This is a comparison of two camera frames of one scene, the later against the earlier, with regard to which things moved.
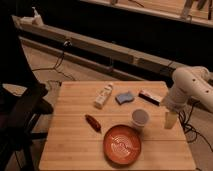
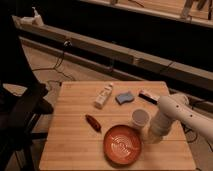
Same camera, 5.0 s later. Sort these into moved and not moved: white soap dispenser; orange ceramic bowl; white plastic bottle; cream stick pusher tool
Moved: cream stick pusher tool
Not moved: white soap dispenser; white plastic bottle; orange ceramic bowl
